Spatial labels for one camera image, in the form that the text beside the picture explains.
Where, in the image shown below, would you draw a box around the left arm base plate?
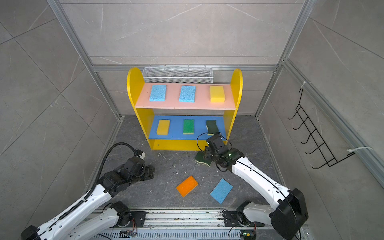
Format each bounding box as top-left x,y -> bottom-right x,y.
126,211 -> 147,229

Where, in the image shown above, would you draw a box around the black wire hook rack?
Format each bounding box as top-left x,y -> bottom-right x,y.
287,89 -> 355,170

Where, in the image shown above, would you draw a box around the metal mesh basket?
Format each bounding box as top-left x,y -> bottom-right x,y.
143,67 -> 214,84

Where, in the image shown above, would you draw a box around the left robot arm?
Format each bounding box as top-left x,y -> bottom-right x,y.
21,157 -> 155,240

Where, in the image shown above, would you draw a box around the yellow sponge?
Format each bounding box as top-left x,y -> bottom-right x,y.
210,86 -> 226,103
156,119 -> 171,136

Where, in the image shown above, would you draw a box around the black corrugated cable hose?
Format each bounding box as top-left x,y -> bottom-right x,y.
58,142 -> 137,221

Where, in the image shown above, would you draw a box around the dark green sponge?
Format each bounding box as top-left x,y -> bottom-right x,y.
206,120 -> 219,136
195,151 -> 212,167

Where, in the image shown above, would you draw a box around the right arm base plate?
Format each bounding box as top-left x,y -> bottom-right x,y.
221,210 -> 265,227

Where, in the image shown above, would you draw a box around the bright green sponge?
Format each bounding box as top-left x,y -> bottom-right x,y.
183,119 -> 195,135

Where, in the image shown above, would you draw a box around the yellow shelf pink blue boards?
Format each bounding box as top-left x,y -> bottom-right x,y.
127,68 -> 243,151

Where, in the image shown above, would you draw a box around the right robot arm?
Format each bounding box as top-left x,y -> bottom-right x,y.
204,133 -> 309,240

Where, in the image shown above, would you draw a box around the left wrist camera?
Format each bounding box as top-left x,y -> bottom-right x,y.
135,149 -> 146,160

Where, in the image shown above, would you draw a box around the aluminium mounting rail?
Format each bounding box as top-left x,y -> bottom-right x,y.
56,209 -> 310,240

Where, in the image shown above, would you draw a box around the blue sponge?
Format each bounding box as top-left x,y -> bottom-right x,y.
179,86 -> 196,103
210,179 -> 233,204
149,85 -> 167,102

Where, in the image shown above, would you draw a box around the orange sponge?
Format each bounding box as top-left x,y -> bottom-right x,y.
177,176 -> 199,198

